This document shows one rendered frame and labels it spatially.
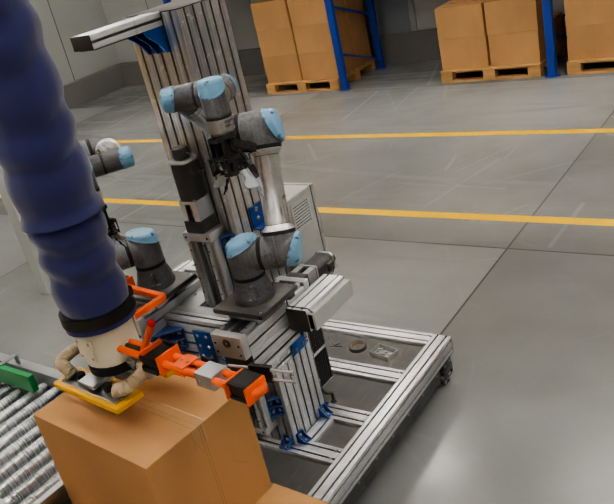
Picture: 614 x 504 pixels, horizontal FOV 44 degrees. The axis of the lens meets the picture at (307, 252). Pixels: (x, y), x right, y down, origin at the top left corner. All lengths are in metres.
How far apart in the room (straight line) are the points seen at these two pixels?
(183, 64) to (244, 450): 1.29
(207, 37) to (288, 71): 7.94
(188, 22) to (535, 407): 2.24
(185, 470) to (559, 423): 1.82
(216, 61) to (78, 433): 1.32
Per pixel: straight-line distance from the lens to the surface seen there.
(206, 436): 2.34
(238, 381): 1.95
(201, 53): 2.68
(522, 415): 3.61
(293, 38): 10.45
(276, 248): 2.55
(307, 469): 3.19
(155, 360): 2.16
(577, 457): 3.39
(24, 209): 2.18
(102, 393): 2.37
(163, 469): 2.27
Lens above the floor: 2.24
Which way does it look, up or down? 24 degrees down
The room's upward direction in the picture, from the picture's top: 13 degrees counter-clockwise
